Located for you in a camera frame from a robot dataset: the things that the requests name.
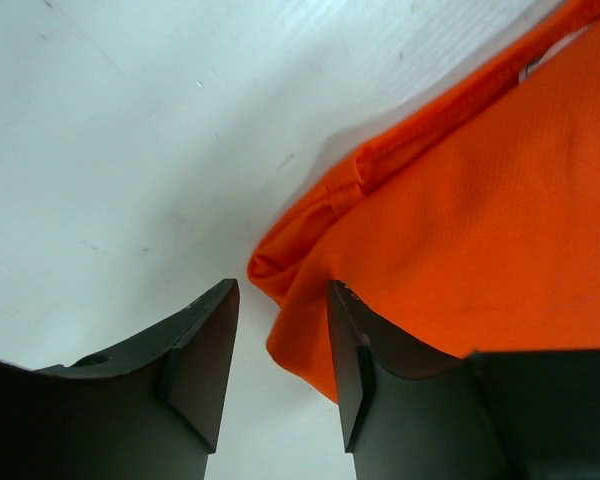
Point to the orange t shirt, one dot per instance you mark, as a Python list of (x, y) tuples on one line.
[(474, 224)]

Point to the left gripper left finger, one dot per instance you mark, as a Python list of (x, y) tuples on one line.
[(148, 407)]

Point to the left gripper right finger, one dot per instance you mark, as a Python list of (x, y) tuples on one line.
[(411, 411)]

